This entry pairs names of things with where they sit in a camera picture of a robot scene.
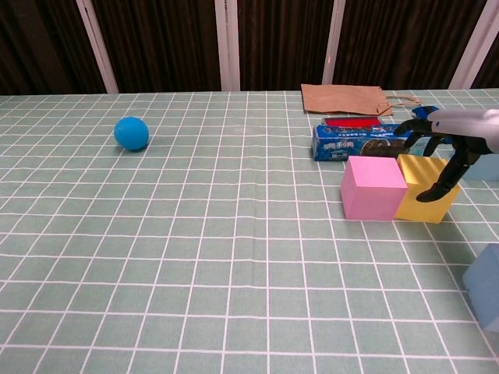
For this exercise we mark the blue cookie box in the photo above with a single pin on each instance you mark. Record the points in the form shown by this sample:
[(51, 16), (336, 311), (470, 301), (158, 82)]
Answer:
[(343, 144)]

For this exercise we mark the dark brown curtain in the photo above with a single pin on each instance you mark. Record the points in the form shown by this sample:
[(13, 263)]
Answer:
[(163, 43)]

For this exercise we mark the pink foam cube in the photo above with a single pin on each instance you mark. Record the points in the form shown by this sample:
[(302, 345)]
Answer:
[(370, 195)]

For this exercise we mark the green checked tablecloth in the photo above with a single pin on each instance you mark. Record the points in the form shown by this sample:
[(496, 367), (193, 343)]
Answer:
[(195, 253)]

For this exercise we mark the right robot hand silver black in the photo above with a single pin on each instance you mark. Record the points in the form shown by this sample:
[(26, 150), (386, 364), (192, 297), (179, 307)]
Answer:
[(460, 124)]

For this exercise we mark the white frame post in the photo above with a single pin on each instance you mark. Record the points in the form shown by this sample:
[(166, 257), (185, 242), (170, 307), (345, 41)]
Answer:
[(227, 46), (332, 43), (97, 46), (469, 46)]

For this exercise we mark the yellow foam cube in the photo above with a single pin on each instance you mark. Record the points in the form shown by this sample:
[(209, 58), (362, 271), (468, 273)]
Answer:
[(423, 173)]

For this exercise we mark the brown paper bag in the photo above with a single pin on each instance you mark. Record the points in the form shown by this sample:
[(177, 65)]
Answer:
[(339, 99)]

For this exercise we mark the red flat box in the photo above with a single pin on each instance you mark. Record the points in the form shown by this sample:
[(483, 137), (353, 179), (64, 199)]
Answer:
[(351, 121)]

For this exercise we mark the dark blue snack packet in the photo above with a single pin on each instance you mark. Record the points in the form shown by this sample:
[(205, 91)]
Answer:
[(421, 112)]

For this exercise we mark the blue ball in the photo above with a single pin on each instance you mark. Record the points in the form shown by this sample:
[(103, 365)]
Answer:
[(132, 133)]

